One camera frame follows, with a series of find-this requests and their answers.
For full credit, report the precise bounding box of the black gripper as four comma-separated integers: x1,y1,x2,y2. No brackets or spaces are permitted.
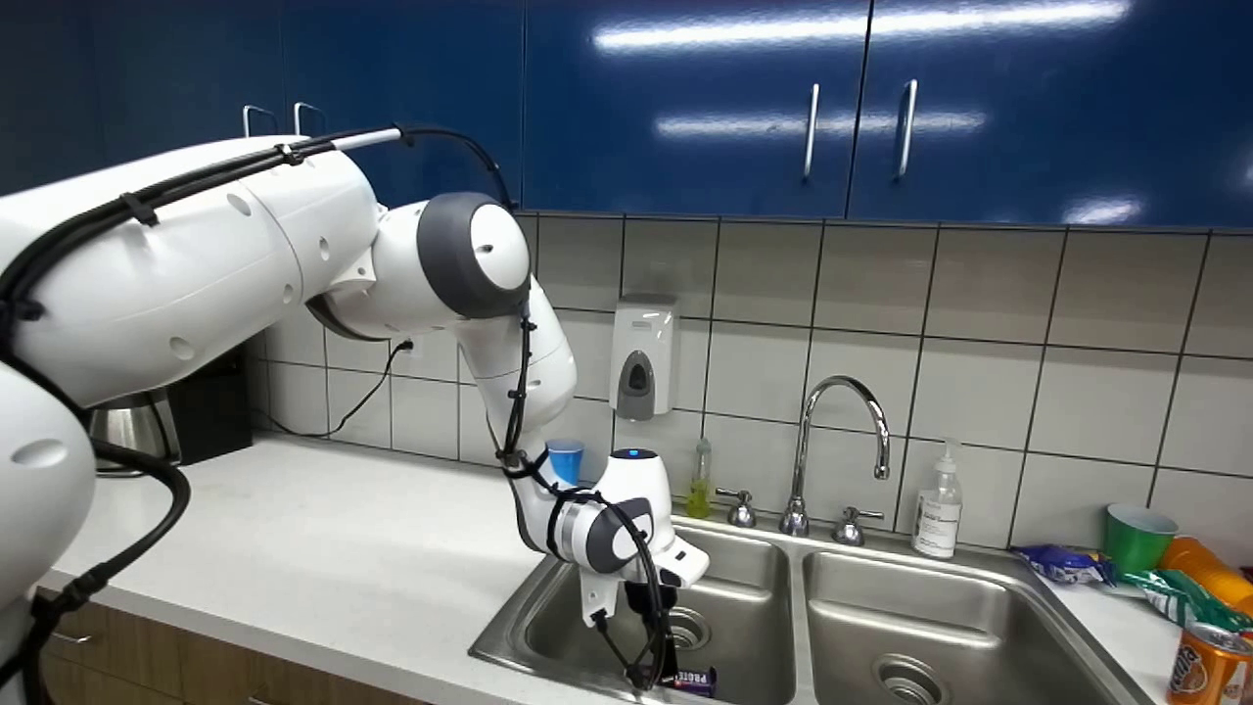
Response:
622,580,685,692

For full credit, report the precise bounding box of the purple candy bar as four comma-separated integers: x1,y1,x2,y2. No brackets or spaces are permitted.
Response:
652,664,723,700

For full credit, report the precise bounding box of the stainless steel double sink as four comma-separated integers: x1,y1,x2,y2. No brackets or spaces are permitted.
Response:
466,507,1157,705

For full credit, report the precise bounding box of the blue plastic cup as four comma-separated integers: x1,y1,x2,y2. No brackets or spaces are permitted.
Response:
540,438,592,490

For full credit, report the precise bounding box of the chrome gooseneck faucet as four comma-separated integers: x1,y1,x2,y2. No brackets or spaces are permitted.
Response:
717,371,900,554

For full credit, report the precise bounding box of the clear pump soap bottle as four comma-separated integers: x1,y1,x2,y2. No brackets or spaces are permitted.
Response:
908,438,967,566

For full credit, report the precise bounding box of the blue snack bag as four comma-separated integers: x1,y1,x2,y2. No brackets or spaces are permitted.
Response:
1012,542,1112,593

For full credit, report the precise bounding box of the wooden lower cabinet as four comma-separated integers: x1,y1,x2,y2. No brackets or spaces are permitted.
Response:
34,593,439,705

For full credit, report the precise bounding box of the green plastic cup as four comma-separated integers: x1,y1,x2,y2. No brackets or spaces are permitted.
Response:
1099,503,1179,578

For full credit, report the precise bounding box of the green white snack bag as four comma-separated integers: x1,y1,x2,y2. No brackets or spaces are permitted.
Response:
1105,566,1253,636

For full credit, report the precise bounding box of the black coffee maker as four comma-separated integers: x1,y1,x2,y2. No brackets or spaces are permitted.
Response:
163,340,257,467

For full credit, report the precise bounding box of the orange soda can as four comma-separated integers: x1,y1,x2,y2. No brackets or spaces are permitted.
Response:
1163,618,1253,705

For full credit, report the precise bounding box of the orange snack bag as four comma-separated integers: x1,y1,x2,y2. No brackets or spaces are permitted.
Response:
1157,533,1253,618

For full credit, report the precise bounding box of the blue upper cabinet door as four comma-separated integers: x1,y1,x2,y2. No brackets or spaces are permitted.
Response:
847,0,1253,238
104,0,284,168
272,0,527,220
514,0,861,222

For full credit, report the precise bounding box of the steel coffee carafe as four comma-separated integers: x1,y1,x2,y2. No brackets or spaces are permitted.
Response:
84,388,182,470

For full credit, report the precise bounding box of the white wall soap dispenser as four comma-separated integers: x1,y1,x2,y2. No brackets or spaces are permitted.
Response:
605,297,680,427

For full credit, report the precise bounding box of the black power cord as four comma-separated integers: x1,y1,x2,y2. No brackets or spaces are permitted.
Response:
322,339,417,443

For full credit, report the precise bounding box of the white wall power outlet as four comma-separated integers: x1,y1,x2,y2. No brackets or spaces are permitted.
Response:
386,326,428,380

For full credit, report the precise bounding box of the thick black base cable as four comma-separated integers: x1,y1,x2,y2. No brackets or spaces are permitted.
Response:
0,438,197,705

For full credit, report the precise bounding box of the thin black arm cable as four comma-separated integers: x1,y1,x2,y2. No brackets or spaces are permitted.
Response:
0,122,685,692

